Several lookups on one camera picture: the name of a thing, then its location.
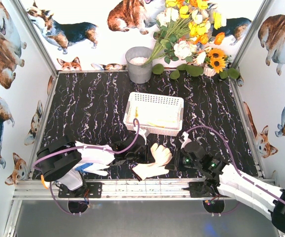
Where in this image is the orange dotted white glove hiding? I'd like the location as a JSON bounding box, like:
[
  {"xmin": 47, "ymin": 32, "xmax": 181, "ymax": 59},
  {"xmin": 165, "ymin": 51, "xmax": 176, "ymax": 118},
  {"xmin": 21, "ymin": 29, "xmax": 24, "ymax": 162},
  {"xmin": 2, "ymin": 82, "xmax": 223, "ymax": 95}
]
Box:
[{"xmin": 134, "ymin": 106, "xmax": 179, "ymax": 128}]

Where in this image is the blue dotted white glove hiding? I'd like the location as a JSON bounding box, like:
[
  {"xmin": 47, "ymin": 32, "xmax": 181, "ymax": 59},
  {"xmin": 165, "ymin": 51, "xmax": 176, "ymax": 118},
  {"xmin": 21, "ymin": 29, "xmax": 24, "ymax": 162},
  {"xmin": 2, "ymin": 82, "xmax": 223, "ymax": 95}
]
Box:
[{"xmin": 55, "ymin": 162, "xmax": 109, "ymax": 191}]

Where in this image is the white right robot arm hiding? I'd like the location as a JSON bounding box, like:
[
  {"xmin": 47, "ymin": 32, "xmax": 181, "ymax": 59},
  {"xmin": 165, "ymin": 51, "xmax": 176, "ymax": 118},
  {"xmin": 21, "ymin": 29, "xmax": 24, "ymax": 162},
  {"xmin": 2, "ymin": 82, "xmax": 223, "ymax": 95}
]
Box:
[{"xmin": 165, "ymin": 141, "xmax": 285, "ymax": 234}]

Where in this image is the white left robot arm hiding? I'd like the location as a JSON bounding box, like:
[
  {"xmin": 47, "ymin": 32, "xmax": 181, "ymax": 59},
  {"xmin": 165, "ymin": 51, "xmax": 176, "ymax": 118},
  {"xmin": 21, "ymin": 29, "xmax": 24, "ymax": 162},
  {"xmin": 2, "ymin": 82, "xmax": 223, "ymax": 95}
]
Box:
[{"xmin": 34, "ymin": 135, "xmax": 148, "ymax": 191}]

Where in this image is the white plastic storage basket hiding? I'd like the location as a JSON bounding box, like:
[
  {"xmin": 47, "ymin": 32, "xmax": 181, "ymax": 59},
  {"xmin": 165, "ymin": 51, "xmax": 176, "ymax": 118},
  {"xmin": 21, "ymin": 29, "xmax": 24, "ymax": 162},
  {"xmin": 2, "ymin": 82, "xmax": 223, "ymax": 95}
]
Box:
[{"xmin": 123, "ymin": 92, "xmax": 184, "ymax": 137}]

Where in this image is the sunflower pot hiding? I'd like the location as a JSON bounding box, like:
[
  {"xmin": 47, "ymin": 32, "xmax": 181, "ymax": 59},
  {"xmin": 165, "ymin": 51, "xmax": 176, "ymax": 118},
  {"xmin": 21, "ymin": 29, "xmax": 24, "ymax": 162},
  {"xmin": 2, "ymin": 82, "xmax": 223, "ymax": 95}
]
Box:
[{"xmin": 203, "ymin": 48, "xmax": 240, "ymax": 80}]

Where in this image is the grey metal bucket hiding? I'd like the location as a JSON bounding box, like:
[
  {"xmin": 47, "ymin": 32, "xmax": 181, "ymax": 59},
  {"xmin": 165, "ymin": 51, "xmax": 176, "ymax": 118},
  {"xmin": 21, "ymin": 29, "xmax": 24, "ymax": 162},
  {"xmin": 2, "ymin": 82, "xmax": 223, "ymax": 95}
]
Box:
[{"xmin": 125, "ymin": 46, "xmax": 152, "ymax": 84}]

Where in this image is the artificial flower bouquet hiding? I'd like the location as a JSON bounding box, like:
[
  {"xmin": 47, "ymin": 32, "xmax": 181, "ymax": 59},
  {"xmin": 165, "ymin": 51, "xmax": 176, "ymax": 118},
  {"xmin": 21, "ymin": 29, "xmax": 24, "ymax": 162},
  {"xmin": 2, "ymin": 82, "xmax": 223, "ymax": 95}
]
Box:
[{"xmin": 149, "ymin": 0, "xmax": 230, "ymax": 79}]

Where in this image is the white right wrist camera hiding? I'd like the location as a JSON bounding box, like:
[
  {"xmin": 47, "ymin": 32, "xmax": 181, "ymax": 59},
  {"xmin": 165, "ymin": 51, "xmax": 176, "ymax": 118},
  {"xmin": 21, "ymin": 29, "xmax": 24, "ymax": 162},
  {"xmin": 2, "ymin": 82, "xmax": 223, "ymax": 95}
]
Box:
[{"xmin": 179, "ymin": 132, "xmax": 192, "ymax": 148}]

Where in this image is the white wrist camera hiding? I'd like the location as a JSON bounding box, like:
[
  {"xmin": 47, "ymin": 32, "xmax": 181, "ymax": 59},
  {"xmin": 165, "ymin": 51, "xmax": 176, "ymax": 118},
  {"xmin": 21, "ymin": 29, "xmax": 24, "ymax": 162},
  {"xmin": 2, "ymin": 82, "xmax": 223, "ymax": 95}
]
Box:
[
  {"xmin": 138, "ymin": 129, "xmax": 149, "ymax": 145},
  {"xmin": 179, "ymin": 132, "xmax": 192, "ymax": 148}
]

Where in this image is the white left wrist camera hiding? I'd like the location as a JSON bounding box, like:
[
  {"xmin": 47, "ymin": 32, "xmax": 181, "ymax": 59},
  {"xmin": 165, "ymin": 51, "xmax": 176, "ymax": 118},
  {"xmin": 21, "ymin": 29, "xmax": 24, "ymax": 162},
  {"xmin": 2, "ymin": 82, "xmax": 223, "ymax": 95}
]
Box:
[{"xmin": 138, "ymin": 129, "xmax": 149, "ymax": 145}]

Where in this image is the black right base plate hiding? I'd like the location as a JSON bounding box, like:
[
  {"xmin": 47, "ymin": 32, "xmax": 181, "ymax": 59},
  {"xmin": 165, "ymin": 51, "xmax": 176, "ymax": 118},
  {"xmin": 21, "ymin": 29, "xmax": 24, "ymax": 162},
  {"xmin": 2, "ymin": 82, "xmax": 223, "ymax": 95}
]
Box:
[{"xmin": 186, "ymin": 175, "xmax": 224, "ymax": 198}]

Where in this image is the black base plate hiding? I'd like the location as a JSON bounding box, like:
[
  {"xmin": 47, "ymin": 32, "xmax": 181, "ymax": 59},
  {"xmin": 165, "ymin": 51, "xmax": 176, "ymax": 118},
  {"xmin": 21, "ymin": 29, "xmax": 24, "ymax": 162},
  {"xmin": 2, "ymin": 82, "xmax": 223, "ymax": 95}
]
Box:
[
  {"xmin": 58, "ymin": 182, "xmax": 103, "ymax": 198},
  {"xmin": 186, "ymin": 175, "xmax": 224, "ymax": 198}
]

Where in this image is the aluminium front rail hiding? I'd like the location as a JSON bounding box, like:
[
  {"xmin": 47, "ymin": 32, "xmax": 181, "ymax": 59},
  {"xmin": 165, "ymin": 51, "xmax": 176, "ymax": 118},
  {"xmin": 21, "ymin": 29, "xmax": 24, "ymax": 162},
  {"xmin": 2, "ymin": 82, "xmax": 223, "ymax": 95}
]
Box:
[{"xmin": 13, "ymin": 179, "xmax": 269, "ymax": 200}]

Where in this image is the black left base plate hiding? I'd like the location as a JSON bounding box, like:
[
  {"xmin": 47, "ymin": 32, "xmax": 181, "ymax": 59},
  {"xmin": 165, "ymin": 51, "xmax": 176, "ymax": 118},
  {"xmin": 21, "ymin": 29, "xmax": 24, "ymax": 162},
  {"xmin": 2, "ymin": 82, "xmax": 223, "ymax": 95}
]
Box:
[{"xmin": 58, "ymin": 182, "xmax": 103, "ymax": 198}]

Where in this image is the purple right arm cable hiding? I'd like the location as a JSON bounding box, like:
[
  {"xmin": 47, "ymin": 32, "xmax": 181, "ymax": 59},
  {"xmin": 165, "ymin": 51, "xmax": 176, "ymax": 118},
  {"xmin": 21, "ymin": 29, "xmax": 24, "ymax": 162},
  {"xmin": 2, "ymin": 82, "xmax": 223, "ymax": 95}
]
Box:
[{"xmin": 185, "ymin": 125, "xmax": 285, "ymax": 215}]

